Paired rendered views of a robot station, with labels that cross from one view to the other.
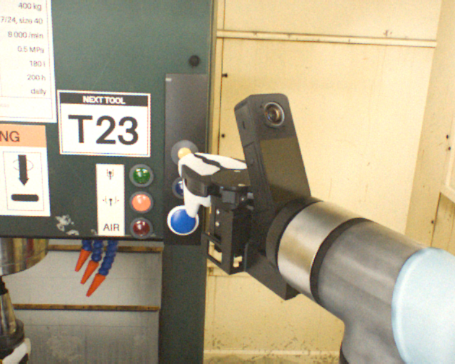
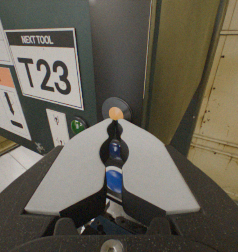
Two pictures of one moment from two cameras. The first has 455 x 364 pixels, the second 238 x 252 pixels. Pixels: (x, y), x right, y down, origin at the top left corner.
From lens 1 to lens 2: 49 cm
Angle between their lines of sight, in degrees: 32
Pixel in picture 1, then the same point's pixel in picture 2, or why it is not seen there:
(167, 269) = not seen: hidden behind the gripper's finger
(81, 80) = (16, 16)
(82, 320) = not seen: hidden behind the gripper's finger
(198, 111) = (134, 54)
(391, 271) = not seen: outside the picture
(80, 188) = (41, 126)
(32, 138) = (5, 79)
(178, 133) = (109, 87)
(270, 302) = (219, 168)
